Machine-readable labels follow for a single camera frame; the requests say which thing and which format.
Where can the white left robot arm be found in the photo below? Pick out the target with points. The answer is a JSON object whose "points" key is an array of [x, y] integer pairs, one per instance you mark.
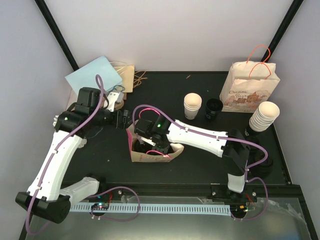
{"points": [[45, 198]]}

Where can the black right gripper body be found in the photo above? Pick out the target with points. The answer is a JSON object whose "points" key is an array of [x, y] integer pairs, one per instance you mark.
{"points": [[164, 147]]}

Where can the small stack paper cups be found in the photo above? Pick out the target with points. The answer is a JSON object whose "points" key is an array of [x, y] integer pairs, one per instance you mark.
{"points": [[192, 104]]}

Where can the light blue slotted cable duct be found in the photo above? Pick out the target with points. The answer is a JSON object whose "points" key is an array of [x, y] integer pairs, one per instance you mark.
{"points": [[148, 208]]}

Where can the black coffee cup lid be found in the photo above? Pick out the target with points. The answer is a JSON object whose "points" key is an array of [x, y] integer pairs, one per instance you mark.
{"points": [[141, 147]]}

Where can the Cream Bear printed paper bag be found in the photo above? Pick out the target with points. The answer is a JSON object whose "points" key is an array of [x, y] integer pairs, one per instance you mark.
{"points": [[248, 84]]}

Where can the black lid stack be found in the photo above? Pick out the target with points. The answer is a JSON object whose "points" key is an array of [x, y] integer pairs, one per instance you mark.
{"points": [[212, 108]]}

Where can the cream paper bag pink sides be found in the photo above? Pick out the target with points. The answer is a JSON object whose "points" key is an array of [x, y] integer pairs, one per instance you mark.
{"points": [[150, 156]]}

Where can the black lid stacks right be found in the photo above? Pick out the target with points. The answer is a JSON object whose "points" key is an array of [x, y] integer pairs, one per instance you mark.
{"points": [[263, 169]]}

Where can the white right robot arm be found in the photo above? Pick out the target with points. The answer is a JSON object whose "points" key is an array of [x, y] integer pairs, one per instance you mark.
{"points": [[226, 145]]}

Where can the light blue paper bag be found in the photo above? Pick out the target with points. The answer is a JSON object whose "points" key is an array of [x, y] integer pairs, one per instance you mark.
{"points": [[86, 75]]}

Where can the brown kraft paper bag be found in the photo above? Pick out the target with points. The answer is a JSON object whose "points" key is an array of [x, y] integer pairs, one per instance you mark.
{"points": [[130, 77]]}

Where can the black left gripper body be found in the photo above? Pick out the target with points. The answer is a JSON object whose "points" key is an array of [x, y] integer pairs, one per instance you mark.
{"points": [[115, 122]]}

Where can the tall stack paper cups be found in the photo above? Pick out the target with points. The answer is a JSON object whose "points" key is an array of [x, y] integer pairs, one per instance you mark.
{"points": [[263, 117]]}

